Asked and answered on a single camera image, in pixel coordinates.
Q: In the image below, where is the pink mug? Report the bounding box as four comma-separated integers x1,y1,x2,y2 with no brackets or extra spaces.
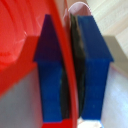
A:
67,1,93,18

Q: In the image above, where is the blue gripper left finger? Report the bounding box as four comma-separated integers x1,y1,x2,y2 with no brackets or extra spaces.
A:
33,13,65,124

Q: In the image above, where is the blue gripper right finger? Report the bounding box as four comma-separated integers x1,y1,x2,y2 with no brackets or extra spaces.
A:
75,14,115,122

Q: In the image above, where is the orange-red bowl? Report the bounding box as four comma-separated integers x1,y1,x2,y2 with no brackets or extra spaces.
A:
0,0,83,128

